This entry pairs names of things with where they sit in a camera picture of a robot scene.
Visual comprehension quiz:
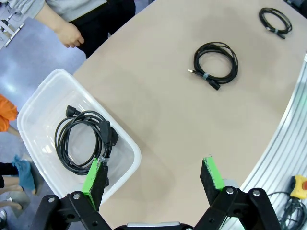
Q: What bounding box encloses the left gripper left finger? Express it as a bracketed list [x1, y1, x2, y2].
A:
[30, 158, 114, 230]

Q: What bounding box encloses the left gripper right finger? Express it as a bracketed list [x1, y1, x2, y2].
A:
[191, 156, 282, 230]

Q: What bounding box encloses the black power cable angled plug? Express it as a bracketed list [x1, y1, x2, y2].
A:
[54, 105, 120, 177]

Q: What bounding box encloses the black braided USB cable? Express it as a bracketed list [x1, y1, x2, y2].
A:
[188, 42, 240, 92]

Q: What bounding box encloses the person right forearm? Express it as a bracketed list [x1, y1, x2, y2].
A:
[32, 2, 71, 34]

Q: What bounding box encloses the person right hand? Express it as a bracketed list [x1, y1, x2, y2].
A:
[56, 23, 85, 48]

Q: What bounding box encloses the blue shoe cover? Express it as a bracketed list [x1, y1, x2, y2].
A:
[12, 154, 36, 195]

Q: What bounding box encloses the seated person in black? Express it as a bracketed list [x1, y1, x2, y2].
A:
[0, 161, 24, 226]

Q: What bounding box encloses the yellow emergency stop button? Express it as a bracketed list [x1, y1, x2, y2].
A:
[290, 174, 307, 199]

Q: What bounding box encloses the clear plastic storage bin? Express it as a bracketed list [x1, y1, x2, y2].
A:
[16, 69, 142, 208]

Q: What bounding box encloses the person in orange clothes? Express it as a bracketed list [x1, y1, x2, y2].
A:
[0, 93, 20, 135]

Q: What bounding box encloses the person in grey sweater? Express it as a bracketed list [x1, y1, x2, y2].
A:
[7, 0, 136, 59]

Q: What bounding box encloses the aluminium rail frame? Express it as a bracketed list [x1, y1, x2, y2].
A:
[222, 51, 307, 230]

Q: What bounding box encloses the loose grey cable bundle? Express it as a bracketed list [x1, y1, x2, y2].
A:
[266, 191, 307, 230]

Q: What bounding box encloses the small black coiled cable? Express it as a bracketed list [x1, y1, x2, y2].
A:
[258, 7, 293, 40]

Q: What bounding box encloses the white desk leg frame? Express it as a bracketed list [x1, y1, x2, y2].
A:
[0, 19, 24, 47]

